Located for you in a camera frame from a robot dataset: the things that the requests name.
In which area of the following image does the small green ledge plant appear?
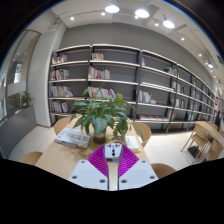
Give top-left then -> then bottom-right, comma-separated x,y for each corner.
19,91 -> 35,108

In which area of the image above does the round-backed wooden chair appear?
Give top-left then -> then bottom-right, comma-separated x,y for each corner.
132,121 -> 153,149
150,162 -> 178,180
53,116 -> 73,136

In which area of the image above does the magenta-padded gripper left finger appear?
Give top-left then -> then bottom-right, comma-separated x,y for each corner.
68,144 -> 110,192

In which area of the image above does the slatted wooden chair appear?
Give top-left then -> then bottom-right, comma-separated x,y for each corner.
201,138 -> 224,164
180,123 -> 212,158

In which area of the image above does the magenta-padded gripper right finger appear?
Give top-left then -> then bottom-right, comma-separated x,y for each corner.
118,144 -> 159,192

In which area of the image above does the green potted plant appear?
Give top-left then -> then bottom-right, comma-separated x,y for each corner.
68,83 -> 145,145

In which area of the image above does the small white charger block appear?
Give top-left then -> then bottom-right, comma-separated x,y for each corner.
104,143 -> 123,163

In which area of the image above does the grey shelf unit with books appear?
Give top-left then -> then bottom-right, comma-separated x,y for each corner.
48,43 -> 222,135

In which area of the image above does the stack of yellow-covered books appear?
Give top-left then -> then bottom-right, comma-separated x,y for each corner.
108,134 -> 141,153

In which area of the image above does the stack of pale-covered books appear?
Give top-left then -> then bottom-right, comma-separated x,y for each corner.
54,127 -> 92,149

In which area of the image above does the group of ceiling lights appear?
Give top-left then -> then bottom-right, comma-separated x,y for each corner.
68,3 -> 216,71

